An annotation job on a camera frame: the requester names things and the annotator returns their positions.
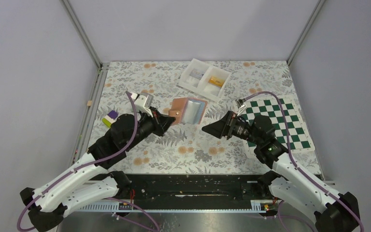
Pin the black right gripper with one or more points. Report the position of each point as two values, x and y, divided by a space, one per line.
225 127

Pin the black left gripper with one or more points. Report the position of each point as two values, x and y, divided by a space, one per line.
162 123

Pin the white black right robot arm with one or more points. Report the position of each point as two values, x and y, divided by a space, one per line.
287 180

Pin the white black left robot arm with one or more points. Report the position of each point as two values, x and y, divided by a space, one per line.
90 178

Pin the gold credit card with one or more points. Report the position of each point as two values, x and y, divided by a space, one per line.
216 81

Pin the silver credit card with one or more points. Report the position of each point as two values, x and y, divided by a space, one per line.
197 74

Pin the floral tablecloth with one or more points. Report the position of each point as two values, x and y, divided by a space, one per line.
185 148

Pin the white two-compartment plastic bin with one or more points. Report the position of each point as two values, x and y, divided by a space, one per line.
202 87

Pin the purple white green block stack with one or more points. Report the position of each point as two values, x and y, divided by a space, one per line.
110 118

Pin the green white chessboard mat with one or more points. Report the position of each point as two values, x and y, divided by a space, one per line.
273 123

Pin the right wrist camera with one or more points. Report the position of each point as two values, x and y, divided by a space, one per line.
239 106

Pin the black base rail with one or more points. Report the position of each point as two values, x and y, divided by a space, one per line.
198 192

